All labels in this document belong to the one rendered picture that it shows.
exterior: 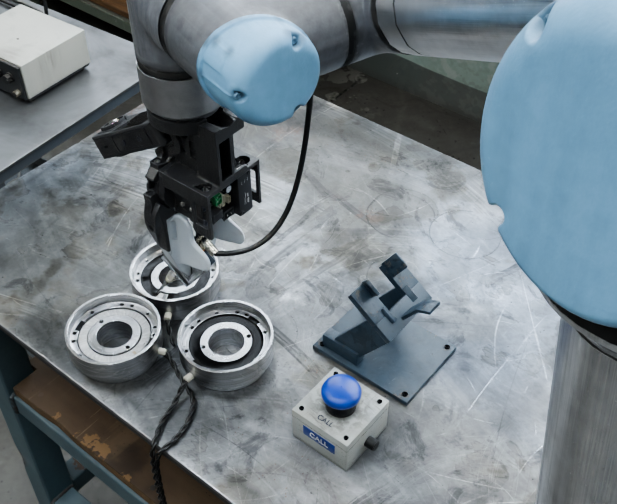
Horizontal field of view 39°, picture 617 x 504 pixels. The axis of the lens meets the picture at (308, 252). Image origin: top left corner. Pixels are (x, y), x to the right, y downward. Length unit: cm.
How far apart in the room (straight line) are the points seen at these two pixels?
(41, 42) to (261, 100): 108
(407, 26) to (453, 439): 47
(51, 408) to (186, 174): 59
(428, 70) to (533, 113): 246
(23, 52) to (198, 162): 89
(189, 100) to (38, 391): 69
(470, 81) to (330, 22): 206
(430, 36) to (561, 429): 30
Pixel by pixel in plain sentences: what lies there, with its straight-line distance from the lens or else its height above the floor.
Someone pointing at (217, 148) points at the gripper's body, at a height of 111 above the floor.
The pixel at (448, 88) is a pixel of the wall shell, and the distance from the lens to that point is 276.
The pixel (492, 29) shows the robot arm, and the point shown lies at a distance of 57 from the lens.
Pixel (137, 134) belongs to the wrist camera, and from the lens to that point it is 82.
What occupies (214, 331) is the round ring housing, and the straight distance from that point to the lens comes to 98.
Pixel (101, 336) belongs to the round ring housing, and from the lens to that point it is 102.
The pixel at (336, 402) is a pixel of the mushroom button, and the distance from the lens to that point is 86.
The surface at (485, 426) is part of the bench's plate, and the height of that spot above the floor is 80.
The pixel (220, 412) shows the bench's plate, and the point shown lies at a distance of 95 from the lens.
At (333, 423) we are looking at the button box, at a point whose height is 84.
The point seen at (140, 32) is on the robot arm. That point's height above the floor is 121.
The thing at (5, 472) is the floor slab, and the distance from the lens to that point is 195.
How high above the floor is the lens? 157
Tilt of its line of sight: 44 degrees down
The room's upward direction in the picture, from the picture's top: straight up
